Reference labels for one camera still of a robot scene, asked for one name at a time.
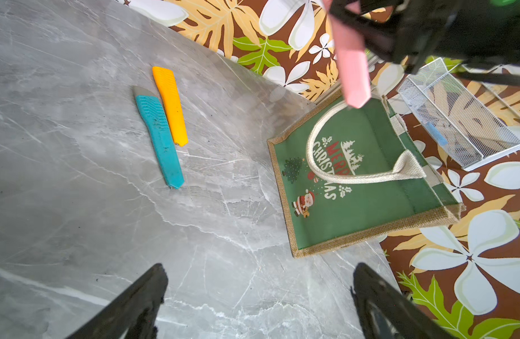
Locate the blue object in basket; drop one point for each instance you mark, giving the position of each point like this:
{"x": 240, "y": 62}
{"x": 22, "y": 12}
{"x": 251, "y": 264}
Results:
{"x": 436, "y": 134}

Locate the orange art knife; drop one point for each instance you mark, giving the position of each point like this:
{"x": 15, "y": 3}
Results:
{"x": 167, "y": 87}

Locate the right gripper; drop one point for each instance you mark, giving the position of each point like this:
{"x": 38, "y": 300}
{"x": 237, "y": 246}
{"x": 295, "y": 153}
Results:
{"x": 480, "y": 33}

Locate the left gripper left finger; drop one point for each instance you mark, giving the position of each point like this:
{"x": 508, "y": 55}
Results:
{"x": 133, "y": 313}

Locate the white mesh basket right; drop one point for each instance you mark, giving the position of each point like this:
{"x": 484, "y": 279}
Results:
{"x": 476, "y": 136}

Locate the green burlap christmas pouch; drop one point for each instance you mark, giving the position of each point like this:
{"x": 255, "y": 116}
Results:
{"x": 347, "y": 175}

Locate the pink art knife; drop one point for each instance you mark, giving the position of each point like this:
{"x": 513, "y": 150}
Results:
{"x": 352, "y": 64}

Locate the teal art knife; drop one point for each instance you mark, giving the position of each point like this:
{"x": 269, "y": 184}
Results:
{"x": 153, "y": 114}

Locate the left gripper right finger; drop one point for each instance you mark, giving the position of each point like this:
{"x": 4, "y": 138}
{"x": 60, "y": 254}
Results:
{"x": 385, "y": 313}

